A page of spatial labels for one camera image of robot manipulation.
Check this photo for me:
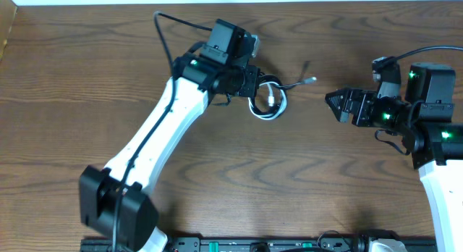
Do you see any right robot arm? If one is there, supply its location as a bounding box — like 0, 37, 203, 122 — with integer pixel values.
325, 59, 462, 251

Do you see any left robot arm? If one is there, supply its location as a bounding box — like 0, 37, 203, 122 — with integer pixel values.
79, 20, 260, 251

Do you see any black USB cable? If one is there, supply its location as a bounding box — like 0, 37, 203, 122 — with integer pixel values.
248, 74, 318, 117

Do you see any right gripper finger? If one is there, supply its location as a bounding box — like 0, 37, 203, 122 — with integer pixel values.
325, 88, 362, 100
325, 96, 349, 122

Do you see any white USB cable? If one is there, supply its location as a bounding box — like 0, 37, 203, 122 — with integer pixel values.
247, 81, 289, 121

